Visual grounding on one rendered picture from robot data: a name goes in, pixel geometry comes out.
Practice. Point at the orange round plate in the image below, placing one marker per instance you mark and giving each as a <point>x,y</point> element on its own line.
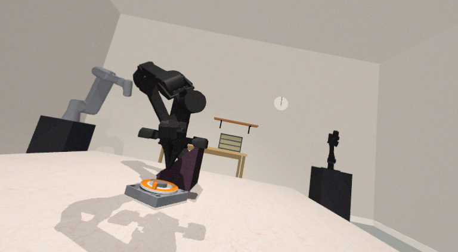
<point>152,187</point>

